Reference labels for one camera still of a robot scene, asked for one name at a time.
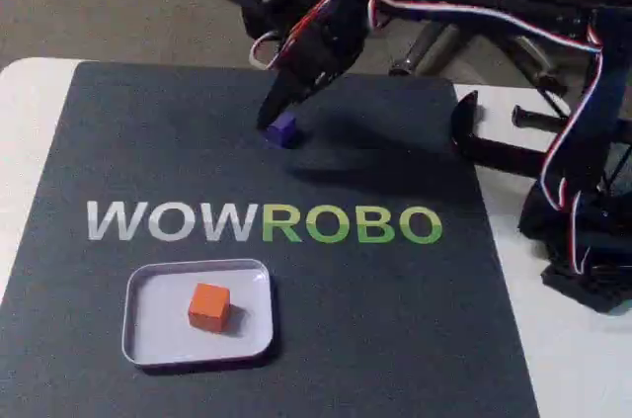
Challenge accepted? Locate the purple block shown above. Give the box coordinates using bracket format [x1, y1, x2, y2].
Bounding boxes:
[263, 111, 300, 150]

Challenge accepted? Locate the white metal tray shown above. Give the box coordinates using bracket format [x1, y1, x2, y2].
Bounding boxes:
[121, 258, 276, 370]

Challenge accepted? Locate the chrome office chair base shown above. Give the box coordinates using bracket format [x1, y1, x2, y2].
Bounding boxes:
[388, 0, 569, 93]

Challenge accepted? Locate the black mat WOWROBO print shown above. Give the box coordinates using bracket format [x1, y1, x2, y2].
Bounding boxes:
[0, 60, 542, 418]

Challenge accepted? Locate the black table clamp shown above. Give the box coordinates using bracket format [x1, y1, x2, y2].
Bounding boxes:
[449, 90, 577, 177]

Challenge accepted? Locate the orange block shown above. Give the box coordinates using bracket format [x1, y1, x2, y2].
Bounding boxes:
[187, 283, 232, 332]

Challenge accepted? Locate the white red gripper cable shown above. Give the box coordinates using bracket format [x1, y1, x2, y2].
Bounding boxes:
[249, 0, 347, 71]

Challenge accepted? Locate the red white blue servo cable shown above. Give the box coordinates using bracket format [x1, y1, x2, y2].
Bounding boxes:
[367, 0, 606, 274]

